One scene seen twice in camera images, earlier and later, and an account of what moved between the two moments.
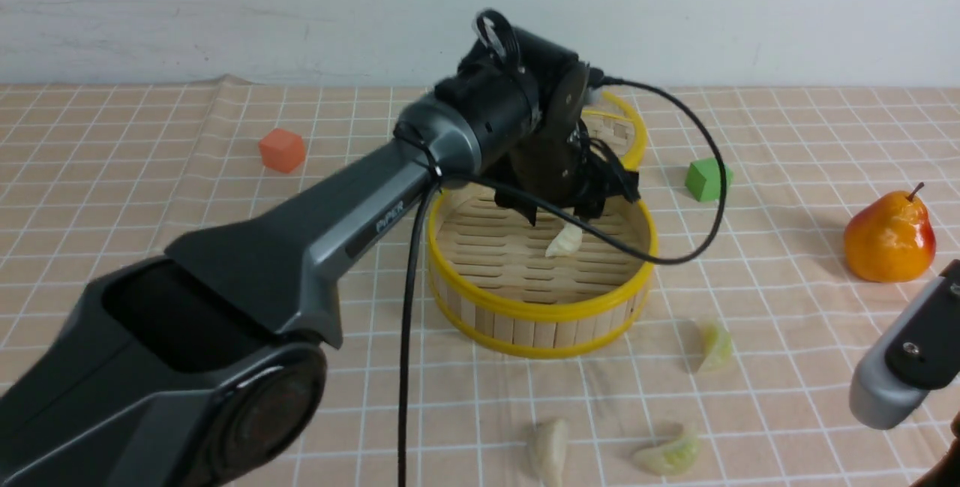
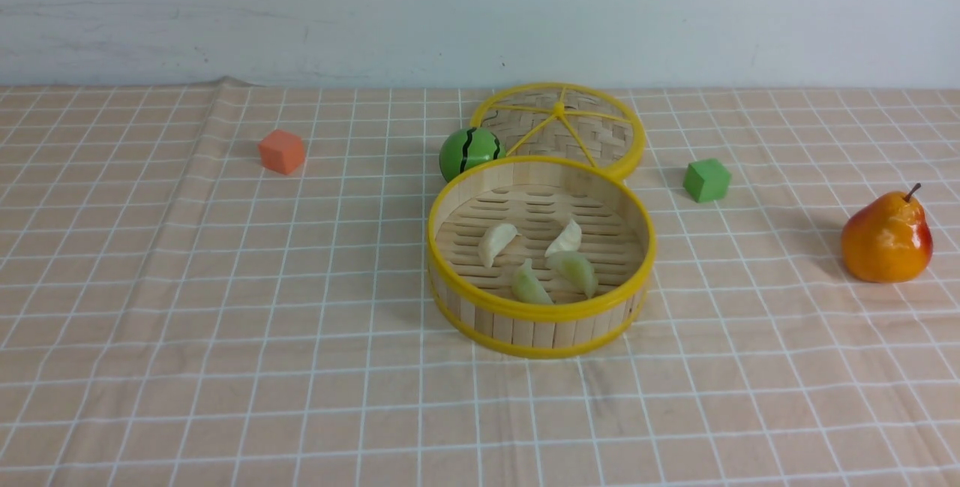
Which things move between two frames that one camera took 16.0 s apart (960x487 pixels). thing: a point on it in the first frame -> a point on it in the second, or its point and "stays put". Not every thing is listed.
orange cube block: x=282 y=150 stays put
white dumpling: x=567 y=241 stays put
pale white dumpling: x=546 y=452 -> x=494 y=240
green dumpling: x=718 y=343 -> x=575 y=269
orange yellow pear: x=889 y=238 stays put
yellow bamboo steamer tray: x=493 y=286 stays put
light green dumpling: x=673 y=456 -> x=528 y=288
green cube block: x=703 y=179 stays put
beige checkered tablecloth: x=740 y=376 stays put
